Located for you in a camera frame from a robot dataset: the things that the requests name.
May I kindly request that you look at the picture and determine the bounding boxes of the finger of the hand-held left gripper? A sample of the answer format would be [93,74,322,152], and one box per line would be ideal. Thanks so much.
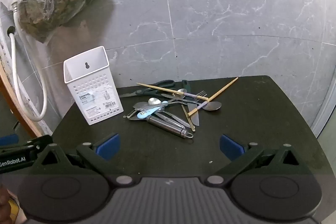
[0,134,20,147]

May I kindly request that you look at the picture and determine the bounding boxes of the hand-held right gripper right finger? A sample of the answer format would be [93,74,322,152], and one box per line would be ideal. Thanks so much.
[206,134,311,186]

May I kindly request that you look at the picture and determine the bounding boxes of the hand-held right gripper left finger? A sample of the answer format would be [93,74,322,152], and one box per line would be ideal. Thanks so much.
[33,133,133,187]

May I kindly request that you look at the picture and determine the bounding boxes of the small metal utensil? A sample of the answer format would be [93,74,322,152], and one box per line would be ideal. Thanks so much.
[123,112,144,122]

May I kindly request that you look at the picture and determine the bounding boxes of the large metal spoon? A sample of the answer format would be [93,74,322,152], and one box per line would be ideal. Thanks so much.
[168,101,222,111]

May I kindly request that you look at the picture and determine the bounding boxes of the thin brass stick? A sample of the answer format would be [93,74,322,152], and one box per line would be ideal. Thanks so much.
[181,105,196,132]

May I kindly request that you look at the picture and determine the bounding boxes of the blue-handled spoon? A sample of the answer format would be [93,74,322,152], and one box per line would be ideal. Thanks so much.
[137,100,169,120]

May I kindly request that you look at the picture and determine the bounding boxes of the wooden chopstick with purple band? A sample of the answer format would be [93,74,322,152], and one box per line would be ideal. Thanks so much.
[187,77,239,117]

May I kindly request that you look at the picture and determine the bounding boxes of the metal fork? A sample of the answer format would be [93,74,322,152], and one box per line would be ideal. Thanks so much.
[181,91,208,103]

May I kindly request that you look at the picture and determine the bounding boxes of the white perforated utensil holder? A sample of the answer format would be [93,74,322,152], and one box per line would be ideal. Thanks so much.
[63,46,124,126]

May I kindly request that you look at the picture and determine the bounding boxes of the metal tongs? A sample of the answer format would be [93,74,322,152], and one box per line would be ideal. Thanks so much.
[155,111,192,128]

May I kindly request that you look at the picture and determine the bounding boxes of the metal table knife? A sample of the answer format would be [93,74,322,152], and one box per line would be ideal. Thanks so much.
[161,93,202,106]

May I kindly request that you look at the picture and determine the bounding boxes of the green-handled knife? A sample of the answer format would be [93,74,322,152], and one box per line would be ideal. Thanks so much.
[182,79,200,127]

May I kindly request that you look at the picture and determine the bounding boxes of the gold chopsticks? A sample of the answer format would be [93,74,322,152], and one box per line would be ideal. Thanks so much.
[136,83,209,102]

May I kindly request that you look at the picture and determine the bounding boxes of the black-handled scissors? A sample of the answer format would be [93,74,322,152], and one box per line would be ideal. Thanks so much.
[119,79,176,98]

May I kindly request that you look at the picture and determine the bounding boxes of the white hose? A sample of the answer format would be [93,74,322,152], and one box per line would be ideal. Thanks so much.
[7,10,48,123]

